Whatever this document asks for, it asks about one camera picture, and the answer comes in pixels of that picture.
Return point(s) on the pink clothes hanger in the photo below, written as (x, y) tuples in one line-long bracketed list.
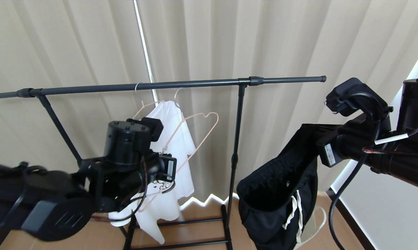
[(138, 113), (209, 134)]

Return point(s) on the white laundry basket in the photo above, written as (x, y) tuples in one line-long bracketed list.
[(311, 229)]

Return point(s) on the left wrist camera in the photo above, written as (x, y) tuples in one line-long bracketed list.
[(153, 126)]

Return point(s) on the black clothes rack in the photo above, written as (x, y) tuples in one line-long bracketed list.
[(195, 83)]

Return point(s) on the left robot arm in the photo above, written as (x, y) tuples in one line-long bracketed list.
[(39, 194)]

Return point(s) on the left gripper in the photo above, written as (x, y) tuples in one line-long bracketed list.
[(160, 168)]

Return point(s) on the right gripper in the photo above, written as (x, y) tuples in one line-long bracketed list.
[(351, 146)]

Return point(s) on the black shorts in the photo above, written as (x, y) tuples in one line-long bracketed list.
[(275, 194)]

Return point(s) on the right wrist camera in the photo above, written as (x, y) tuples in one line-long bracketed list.
[(351, 97)]

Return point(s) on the beige curtain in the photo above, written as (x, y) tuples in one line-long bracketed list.
[(73, 41)]

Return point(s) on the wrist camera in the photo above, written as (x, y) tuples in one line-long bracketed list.
[(351, 97), (153, 126)]

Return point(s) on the white printed t-shirt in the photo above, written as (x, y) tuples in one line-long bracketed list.
[(181, 146)]

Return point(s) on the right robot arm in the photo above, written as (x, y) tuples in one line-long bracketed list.
[(414, 104)]

